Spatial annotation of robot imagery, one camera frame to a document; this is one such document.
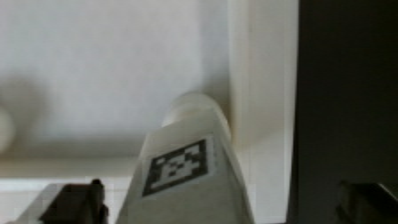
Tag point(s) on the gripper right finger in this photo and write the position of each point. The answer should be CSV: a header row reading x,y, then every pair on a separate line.
x,y
367,203

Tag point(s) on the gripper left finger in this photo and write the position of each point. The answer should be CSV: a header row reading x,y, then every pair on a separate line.
x,y
69,204

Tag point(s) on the white leg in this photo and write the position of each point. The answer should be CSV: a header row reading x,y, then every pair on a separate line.
x,y
188,189

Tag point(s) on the white square tabletop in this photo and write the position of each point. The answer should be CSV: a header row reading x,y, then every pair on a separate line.
x,y
102,59

